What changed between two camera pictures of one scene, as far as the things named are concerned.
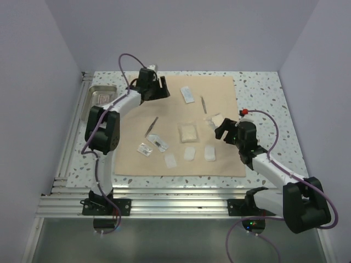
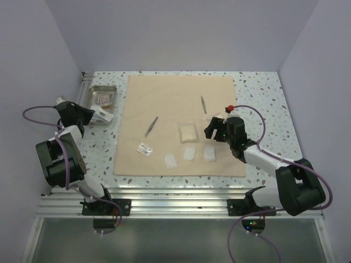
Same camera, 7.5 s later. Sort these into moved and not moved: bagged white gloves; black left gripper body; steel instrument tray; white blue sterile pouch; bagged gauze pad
Moved: white blue sterile pouch; black left gripper body
Not moved: bagged white gloves; bagged gauze pad; steel instrument tray
